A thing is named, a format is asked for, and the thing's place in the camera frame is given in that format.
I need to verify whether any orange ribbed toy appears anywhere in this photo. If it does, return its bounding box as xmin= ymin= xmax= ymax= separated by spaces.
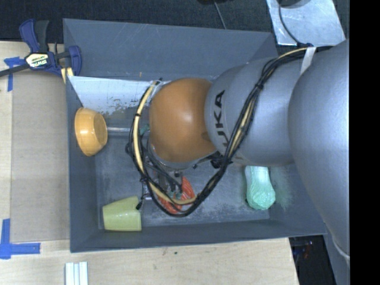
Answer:
xmin=156 ymin=176 xmax=196 ymax=214

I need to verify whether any yellow-green cup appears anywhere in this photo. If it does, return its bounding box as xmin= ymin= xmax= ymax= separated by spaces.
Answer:
xmin=102 ymin=195 xmax=143 ymax=232

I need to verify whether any orange bowl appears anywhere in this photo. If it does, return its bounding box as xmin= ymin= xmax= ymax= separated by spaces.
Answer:
xmin=74 ymin=107 xmax=109 ymax=157

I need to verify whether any pale green ribbed object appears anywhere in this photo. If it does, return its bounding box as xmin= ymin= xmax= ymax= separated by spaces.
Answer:
xmin=244 ymin=165 xmax=277 ymax=211

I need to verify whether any pale brown flat board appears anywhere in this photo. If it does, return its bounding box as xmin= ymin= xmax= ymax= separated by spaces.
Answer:
xmin=9 ymin=71 xmax=72 ymax=244

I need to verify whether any grey metal bin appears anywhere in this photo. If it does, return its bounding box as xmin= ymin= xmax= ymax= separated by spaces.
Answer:
xmin=62 ymin=18 xmax=328 ymax=254

